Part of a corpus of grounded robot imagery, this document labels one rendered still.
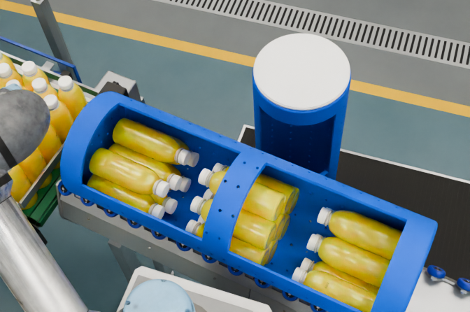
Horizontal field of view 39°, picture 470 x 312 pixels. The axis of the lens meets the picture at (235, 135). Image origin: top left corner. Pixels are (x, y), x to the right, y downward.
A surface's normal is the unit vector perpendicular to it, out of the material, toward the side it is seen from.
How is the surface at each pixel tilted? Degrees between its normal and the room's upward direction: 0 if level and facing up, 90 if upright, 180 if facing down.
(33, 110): 59
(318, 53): 0
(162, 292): 8
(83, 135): 21
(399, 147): 0
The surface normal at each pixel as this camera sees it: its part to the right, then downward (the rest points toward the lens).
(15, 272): 0.02, 0.15
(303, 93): -0.05, -0.55
